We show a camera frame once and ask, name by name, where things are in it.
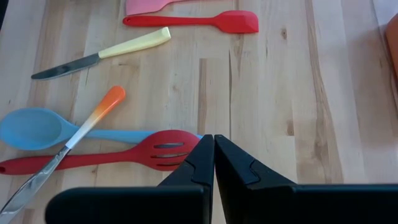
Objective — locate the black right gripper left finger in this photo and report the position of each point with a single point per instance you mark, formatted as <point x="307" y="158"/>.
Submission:
<point x="155" y="205"/>

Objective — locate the red slotted silicone spoon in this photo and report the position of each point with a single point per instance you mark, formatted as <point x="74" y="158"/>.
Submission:
<point x="130" y="155"/>

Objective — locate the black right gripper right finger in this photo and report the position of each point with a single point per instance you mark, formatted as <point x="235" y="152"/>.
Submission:
<point x="295" y="205"/>

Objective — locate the grey-blue silicone spoon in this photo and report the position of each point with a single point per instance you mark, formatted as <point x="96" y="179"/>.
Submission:
<point x="28" y="127"/>

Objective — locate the pink silicone spatula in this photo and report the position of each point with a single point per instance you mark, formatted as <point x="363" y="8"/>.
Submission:
<point x="143" y="6"/>

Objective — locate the red silicone spatula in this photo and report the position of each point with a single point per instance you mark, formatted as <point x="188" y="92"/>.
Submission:
<point x="236" y="21"/>

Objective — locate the orange plastic bin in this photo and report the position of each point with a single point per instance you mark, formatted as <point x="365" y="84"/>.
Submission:
<point x="393" y="43"/>

